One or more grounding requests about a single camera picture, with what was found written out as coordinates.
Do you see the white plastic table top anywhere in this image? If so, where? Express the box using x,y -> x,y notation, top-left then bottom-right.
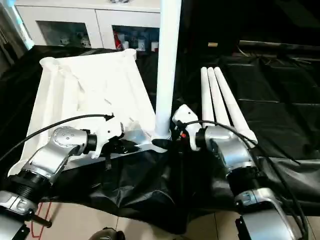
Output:
7,48 -> 174,177

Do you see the white plastic table leg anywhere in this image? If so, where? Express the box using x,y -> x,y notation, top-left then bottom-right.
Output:
200,67 -> 217,127
207,67 -> 237,129
152,0 -> 183,142
214,66 -> 259,147

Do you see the dark round robot base part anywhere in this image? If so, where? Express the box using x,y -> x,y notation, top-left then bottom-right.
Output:
101,227 -> 126,240

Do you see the black table mat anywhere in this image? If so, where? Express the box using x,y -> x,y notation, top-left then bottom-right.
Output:
0,45 -> 320,235

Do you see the white glass-door cabinet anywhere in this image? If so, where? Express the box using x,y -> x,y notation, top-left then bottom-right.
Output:
15,0 -> 162,52

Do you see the black low cabinet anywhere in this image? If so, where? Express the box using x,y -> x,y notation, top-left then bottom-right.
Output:
180,0 -> 320,53

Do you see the blue lit glass case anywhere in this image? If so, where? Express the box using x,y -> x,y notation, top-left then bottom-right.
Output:
0,0 -> 35,51

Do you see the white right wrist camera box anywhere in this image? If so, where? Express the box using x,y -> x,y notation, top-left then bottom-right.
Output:
172,104 -> 202,152

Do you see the thin red floor cable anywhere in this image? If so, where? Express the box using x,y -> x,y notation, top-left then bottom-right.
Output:
30,207 -> 53,237

